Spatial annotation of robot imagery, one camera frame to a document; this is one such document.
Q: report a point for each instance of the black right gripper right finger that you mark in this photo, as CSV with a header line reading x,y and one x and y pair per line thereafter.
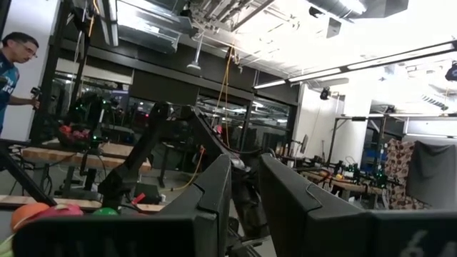
x,y
303,221

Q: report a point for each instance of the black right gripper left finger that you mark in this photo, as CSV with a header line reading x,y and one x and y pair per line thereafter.
x,y
200,214

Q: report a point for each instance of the pink dragon fruit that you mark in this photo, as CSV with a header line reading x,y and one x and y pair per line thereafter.
x,y
60,210

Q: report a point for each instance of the round orange fruit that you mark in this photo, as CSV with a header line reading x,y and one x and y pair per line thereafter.
x,y
26,211

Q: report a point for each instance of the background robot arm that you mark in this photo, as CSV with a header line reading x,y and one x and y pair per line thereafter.
x,y
85,114

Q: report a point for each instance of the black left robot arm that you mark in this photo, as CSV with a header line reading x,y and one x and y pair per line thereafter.
x,y
141,146

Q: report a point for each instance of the background fruit basket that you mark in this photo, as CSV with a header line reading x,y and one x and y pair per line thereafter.
x,y
73,137

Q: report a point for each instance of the background table with arms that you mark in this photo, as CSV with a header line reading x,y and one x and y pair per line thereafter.
x,y
342,182

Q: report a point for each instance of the green lime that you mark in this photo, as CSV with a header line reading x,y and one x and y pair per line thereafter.
x,y
105,212

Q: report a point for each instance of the brown patterned cloth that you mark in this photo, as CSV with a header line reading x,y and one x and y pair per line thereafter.
x,y
398,160

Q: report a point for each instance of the dark grey cloth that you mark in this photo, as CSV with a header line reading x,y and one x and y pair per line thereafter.
x,y
432,175

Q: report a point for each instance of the ceiling light strip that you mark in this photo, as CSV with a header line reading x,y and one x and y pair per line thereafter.
x,y
314,75

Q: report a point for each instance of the wooden background table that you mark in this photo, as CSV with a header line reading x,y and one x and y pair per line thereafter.
x,y
53,155

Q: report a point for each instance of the person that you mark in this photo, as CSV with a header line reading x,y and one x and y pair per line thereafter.
x,y
10,71

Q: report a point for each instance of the metal ventilation duct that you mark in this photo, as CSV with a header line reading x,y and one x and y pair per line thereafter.
x,y
150,25

